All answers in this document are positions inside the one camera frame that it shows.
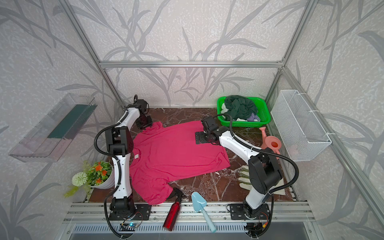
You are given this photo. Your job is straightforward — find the magenta t-shirt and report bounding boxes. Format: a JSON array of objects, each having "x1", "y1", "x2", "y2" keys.
[{"x1": 130, "y1": 121, "x2": 230, "y2": 205}]

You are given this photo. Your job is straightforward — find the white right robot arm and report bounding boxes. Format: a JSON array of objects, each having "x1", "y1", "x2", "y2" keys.
[{"x1": 196, "y1": 117, "x2": 283, "y2": 210}]

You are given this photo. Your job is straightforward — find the white garment in basket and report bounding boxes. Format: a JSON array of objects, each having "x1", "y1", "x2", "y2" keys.
[{"x1": 221, "y1": 103, "x2": 229, "y2": 114}]

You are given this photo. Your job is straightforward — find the dark green t-shirt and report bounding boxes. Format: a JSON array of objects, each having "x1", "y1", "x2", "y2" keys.
[{"x1": 224, "y1": 95, "x2": 258, "y2": 121}]

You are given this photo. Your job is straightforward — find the green plastic laundry basket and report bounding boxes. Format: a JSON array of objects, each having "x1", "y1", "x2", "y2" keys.
[{"x1": 217, "y1": 97, "x2": 271, "y2": 128}]

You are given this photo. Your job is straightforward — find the lavender garment in basket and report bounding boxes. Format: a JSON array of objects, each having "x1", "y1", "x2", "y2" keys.
[{"x1": 247, "y1": 113, "x2": 261, "y2": 122}]

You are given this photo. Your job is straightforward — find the pink watering can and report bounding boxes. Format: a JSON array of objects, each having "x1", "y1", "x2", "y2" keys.
[{"x1": 259, "y1": 127, "x2": 282, "y2": 155}]

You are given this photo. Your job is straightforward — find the white green gardening glove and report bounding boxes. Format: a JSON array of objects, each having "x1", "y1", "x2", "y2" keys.
[{"x1": 238, "y1": 165, "x2": 286, "y2": 196}]

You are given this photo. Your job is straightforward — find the white flower pot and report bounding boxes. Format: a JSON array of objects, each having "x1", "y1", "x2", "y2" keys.
[{"x1": 90, "y1": 170, "x2": 115, "y2": 190}]

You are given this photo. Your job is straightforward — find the light blue garden trowel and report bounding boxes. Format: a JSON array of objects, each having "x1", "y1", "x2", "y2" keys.
[{"x1": 192, "y1": 192, "x2": 217, "y2": 233}]

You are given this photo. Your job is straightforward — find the artificial flower bouquet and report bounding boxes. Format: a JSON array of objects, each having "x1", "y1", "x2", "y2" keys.
[{"x1": 64, "y1": 161, "x2": 114, "y2": 198}]

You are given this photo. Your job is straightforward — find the red spray bottle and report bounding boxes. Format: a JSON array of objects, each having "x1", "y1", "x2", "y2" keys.
[{"x1": 163, "y1": 188, "x2": 184, "y2": 232}]

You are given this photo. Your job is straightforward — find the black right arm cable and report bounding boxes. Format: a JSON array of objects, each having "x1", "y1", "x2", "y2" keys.
[{"x1": 212, "y1": 113, "x2": 300, "y2": 194}]

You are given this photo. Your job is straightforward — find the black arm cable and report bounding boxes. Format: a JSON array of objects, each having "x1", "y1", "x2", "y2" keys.
[
  {"x1": 212, "y1": 113, "x2": 300, "y2": 194},
  {"x1": 93, "y1": 94, "x2": 139, "y2": 239}
]

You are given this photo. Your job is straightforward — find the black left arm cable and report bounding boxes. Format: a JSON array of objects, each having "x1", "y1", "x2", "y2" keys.
[{"x1": 93, "y1": 94, "x2": 139, "y2": 239}]

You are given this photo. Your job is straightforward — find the white wire mesh basket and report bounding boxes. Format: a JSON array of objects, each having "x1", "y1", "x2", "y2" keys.
[{"x1": 271, "y1": 90, "x2": 332, "y2": 162}]

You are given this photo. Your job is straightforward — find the clear plastic wall shelf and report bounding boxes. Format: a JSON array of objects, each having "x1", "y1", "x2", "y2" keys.
[{"x1": 9, "y1": 94, "x2": 98, "y2": 163}]

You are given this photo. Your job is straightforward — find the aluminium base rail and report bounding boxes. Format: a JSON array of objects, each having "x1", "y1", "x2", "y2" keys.
[{"x1": 57, "y1": 202, "x2": 317, "y2": 239}]

